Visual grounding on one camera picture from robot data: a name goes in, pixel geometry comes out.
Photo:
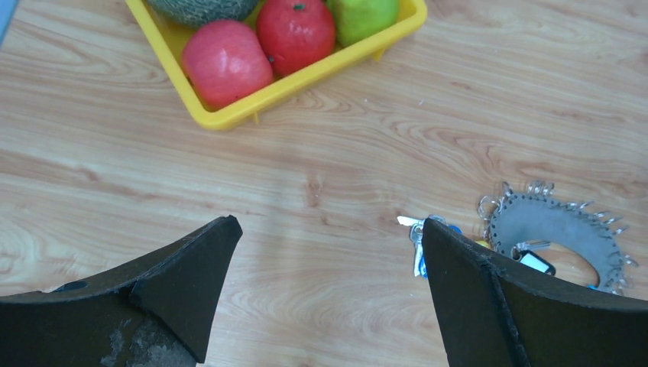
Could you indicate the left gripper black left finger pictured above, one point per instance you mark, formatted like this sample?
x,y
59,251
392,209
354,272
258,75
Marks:
x,y
155,310

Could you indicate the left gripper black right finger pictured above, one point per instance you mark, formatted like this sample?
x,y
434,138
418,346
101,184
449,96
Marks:
x,y
493,311

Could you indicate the metal key plate blue handle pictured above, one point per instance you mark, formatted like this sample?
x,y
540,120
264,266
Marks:
x,y
517,222

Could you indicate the key with black tag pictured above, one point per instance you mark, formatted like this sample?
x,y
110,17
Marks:
x,y
534,258

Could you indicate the loose key blue tag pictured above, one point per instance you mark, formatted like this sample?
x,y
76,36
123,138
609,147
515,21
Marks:
x,y
416,236

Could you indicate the yellow plastic fruit basket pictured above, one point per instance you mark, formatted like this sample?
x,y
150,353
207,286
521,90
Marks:
x,y
168,39

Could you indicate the red pink apple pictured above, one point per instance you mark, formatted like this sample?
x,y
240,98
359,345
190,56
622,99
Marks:
x,y
225,63

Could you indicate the green melon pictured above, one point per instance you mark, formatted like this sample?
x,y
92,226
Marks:
x,y
196,13

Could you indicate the light green apple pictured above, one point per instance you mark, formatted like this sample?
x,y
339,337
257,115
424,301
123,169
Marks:
x,y
356,20

